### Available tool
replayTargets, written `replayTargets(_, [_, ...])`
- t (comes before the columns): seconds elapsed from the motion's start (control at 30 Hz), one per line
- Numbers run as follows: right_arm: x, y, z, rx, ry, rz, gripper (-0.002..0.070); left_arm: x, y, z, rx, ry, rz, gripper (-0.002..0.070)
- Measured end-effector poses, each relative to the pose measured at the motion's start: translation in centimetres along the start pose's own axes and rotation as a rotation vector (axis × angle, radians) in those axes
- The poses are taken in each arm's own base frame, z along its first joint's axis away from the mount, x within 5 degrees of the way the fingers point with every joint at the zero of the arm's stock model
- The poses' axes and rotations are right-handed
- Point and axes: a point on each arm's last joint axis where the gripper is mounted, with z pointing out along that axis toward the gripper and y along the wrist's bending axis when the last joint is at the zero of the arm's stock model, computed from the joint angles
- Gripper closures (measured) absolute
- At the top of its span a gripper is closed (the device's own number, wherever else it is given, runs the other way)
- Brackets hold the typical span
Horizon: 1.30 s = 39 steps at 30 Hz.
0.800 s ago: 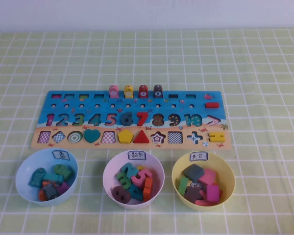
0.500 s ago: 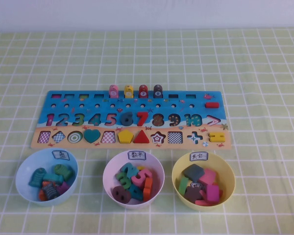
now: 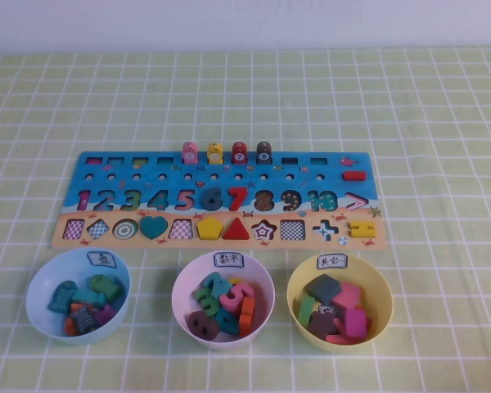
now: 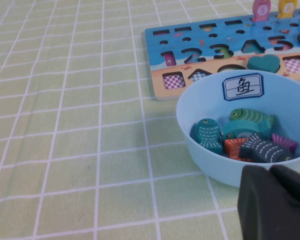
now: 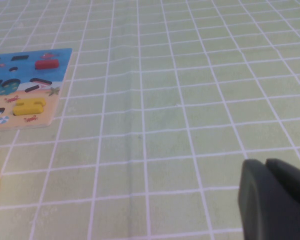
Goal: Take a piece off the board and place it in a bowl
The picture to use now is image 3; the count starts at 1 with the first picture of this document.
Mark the pink wooden fish piece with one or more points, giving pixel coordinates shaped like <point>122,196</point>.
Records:
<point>190,153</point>

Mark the blue sea-themed wooden puzzle board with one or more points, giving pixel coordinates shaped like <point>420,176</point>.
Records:
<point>278,215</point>

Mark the red wooden fish piece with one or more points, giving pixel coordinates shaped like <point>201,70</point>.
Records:
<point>239,154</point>

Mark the brown wooden fish piece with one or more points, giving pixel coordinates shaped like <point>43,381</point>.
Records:
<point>264,154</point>

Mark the yellow wooden fish piece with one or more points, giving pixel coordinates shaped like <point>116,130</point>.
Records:
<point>214,153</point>

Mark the paper label on pink bowl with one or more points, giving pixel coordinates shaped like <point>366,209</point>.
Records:
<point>229,260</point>

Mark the pale pink plastic bowl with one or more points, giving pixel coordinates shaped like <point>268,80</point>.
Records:
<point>266,286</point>

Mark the paper label on yellow bowl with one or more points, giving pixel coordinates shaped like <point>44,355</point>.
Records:
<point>331,262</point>

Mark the green wooden shape piece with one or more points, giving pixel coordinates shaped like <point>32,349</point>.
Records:
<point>306,310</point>

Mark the brown wooden flower piece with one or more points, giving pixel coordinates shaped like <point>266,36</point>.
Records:
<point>322,324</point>

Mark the paper label on blue bowl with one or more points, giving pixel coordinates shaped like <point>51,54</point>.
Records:
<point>101,259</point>

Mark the yellow plastic bowl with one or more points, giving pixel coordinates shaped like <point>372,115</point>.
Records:
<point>380,303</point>

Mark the light blue plastic bowl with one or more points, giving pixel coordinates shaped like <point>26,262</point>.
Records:
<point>45,311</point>

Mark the red wooden number seven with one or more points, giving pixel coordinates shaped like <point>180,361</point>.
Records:
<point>238,198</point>

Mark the dark blue wooden number six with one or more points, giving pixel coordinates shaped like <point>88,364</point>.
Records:
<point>210,202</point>

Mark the red wooden triangle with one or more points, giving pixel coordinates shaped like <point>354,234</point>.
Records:
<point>236,231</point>

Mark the yellow wooden pentagon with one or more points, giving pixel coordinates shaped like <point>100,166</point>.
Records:
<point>209,229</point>

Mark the small yellow wooden number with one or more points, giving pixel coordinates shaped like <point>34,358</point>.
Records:
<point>234,281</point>

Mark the teal wooden number two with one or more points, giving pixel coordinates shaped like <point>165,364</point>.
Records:
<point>213,282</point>

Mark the teal wooden heart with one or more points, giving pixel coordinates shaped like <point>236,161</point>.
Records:
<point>153,226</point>

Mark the pink wooden number five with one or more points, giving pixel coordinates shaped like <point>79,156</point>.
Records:
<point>237,296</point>

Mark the red wooden minus block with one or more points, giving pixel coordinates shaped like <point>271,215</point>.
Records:
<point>354,175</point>

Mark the green wooden number three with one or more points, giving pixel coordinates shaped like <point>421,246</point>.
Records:
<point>204,301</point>

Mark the yellow wooden equals sign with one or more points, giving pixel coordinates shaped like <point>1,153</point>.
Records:
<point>354,229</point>

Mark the orange wooden number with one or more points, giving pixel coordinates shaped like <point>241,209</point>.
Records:
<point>247,315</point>

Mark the dark grey wooden square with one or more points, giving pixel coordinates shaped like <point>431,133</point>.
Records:
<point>323,286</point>

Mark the teal wooden number four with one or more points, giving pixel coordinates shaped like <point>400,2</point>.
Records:
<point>228,323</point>

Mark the brown wooden number eight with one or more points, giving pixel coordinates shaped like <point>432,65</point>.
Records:
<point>202,325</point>

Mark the pink wooden square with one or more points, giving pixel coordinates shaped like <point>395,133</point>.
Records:
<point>348,295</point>

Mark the green wooden fish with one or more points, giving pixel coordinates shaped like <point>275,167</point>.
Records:
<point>105,286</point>

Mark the magenta wooden block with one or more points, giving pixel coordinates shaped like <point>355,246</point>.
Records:
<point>355,322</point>

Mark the coral red wooden shape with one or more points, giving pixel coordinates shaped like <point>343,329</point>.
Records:
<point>339,339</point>

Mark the purple wooden fish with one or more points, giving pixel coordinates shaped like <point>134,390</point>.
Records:
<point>106,314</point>

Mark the plain teal wooden fish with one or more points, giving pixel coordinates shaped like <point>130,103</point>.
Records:
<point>88,298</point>

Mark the green checked tablecloth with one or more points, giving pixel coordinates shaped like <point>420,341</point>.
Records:
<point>433,163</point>

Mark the dark grey wooden fish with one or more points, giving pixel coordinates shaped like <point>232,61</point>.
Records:
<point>85,320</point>

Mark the teal striped wooden fish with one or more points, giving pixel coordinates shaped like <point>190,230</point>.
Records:
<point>61,296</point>

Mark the orange wooden fish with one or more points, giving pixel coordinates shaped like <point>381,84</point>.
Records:
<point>68,325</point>

